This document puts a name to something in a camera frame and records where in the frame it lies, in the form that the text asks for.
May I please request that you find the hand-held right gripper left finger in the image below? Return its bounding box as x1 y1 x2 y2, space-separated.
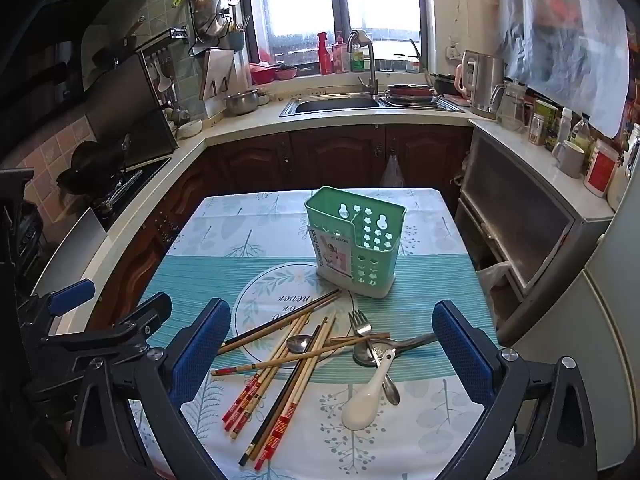
67 297 233 480

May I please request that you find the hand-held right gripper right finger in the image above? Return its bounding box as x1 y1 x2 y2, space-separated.
432 300 598 480

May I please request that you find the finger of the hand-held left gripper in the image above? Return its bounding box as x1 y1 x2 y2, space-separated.
32 279 97 336
42 292 173 361

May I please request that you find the large metal spoon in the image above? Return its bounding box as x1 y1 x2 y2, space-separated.
351 332 440 368

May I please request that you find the black chopstick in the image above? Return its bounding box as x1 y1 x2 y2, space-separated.
239 316 329 466

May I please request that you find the small metal spoon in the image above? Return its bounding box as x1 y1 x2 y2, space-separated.
285 332 321 357

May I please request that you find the bunch of wooden chopsticks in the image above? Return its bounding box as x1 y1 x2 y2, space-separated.
210 289 392 471

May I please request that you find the metal fork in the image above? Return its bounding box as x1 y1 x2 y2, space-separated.
348 310 402 407

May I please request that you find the white ceramic spoon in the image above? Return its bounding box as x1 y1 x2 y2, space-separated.
341 349 397 432

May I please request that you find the green plastic utensil holder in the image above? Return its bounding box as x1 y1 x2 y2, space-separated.
304 186 407 300

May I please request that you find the white plastic bag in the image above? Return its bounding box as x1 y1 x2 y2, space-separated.
475 260 513 311

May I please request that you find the leaf printed tablecloth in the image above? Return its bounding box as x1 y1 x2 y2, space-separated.
127 187 516 480

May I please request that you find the black wok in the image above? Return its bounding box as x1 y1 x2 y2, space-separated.
56 140 126 196

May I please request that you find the gas stove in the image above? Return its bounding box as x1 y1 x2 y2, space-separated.
92 155 173 231

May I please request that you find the refrigerator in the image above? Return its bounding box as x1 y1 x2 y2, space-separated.
500 170 640 480

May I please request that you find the grey metal cabinet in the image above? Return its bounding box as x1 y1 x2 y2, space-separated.
457 125 616 346

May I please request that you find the black range hood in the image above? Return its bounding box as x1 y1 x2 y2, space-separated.
0 0 180 161

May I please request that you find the clear plastic bag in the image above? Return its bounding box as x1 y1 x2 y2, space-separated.
378 154 406 188

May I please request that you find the grey mug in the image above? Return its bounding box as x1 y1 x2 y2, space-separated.
552 140 587 178

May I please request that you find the small steel pot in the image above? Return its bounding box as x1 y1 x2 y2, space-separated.
225 89 260 116

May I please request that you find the white ladle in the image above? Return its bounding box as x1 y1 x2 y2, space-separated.
155 57 173 93

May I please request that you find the red label jar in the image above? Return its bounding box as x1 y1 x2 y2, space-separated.
582 139 621 197

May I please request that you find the wooden cutting board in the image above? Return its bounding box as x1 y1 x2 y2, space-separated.
199 49 236 102

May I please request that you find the clear plastic bottle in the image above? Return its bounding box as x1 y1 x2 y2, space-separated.
570 112 592 153

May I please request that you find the white plastic bottle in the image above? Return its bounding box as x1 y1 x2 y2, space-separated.
556 107 574 143

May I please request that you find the glass pitcher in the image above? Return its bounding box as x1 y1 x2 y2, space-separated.
492 79 528 132

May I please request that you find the green box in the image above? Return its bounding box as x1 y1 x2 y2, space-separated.
534 99 560 151

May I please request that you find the pink basin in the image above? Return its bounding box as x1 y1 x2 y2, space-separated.
249 62 276 86

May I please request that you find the red pan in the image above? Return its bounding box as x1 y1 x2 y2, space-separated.
385 83 436 106

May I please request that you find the black pot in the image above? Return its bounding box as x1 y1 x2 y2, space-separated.
430 74 463 97

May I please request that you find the steel sink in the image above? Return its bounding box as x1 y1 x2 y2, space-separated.
279 91 468 118

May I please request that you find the steel faucet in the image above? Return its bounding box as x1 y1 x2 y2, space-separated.
346 29 379 97

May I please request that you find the red spray bottle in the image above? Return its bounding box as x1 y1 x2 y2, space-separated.
317 31 333 76

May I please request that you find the hanging steel wok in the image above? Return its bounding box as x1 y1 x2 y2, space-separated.
192 0 232 41

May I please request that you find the pink soap bottle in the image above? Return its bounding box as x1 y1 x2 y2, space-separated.
333 31 351 74

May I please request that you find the clear plastic sheet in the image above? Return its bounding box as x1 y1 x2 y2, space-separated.
497 0 631 138

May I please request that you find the window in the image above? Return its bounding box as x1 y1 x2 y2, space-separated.
247 0 433 78

